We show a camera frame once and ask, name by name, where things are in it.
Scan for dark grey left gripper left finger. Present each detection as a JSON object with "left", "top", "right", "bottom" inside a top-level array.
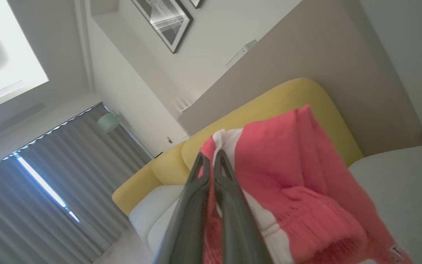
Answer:
[{"left": 154, "top": 152, "right": 211, "bottom": 264}]

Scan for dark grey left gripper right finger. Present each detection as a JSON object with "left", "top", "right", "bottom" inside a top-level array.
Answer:
[{"left": 214, "top": 150, "right": 273, "bottom": 264}]

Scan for red shorts with white trim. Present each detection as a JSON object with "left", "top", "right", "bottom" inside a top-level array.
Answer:
[{"left": 199, "top": 104, "right": 413, "bottom": 264}]

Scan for light grey sofa cushion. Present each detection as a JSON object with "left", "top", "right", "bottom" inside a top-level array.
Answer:
[{"left": 129, "top": 184, "right": 186, "bottom": 257}]

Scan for grey pleated curtain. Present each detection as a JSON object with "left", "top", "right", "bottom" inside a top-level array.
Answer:
[{"left": 0, "top": 103, "right": 153, "bottom": 264}]

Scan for yellow sofa backrest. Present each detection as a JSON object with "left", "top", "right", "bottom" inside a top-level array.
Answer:
[{"left": 111, "top": 77, "right": 364, "bottom": 216}]

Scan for pale green pendant lamp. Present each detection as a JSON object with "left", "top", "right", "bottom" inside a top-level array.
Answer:
[{"left": 97, "top": 111, "right": 121, "bottom": 133}]

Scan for window behind curtain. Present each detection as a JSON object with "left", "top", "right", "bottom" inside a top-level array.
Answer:
[{"left": 16, "top": 156, "right": 81, "bottom": 223}]

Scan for grey sofa seat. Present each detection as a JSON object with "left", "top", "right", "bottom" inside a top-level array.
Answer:
[{"left": 348, "top": 142, "right": 422, "bottom": 264}]

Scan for large black framed picture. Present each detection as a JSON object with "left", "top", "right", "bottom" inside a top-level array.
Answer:
[{"left": 130, "top": 0, "right": 193, "bottom": 54}]

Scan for white wall vent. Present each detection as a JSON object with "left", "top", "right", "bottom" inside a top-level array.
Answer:
[{"left": 225, "top": 39, "right": 258, "bottom": 69}]

